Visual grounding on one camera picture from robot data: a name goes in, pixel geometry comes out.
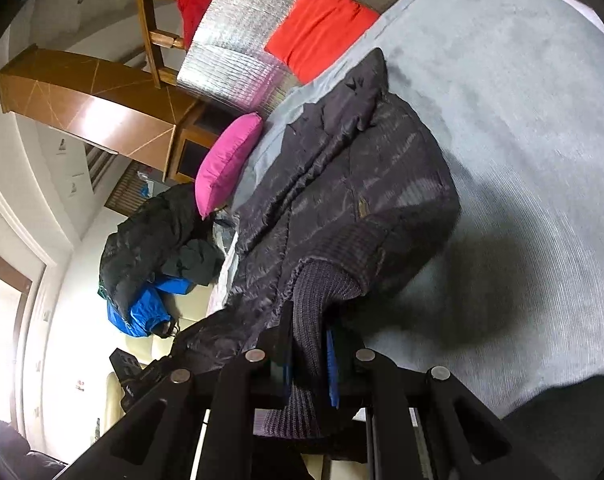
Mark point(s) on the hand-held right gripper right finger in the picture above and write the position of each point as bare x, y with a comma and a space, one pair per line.
333, 370

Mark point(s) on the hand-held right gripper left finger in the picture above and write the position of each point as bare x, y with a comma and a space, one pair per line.
277, 380

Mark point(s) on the dark quilted zip jacket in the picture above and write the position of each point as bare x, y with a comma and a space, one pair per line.
357, 170

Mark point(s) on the pile of dark clothes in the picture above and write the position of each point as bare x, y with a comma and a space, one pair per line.
141, 240

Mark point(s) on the blue jacket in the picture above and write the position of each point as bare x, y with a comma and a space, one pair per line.
141, 310

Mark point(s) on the cream sofa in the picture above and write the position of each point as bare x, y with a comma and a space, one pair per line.
191, 305

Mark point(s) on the dark cloth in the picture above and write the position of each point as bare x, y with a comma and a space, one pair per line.
21, 455

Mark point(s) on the wooden lattice panel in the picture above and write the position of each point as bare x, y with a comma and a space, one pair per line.
124, 190

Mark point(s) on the pink pillow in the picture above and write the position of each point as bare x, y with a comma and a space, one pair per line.
226, 165

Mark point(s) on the grey blanket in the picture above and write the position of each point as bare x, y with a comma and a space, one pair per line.
507, 135

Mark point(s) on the silver foil insulation mat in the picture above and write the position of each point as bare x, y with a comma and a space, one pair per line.
226, 70

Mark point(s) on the red pillow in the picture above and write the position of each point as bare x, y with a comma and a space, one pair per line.
317, 30

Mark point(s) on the wooden stair railing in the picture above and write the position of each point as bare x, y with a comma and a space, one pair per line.
149, 25

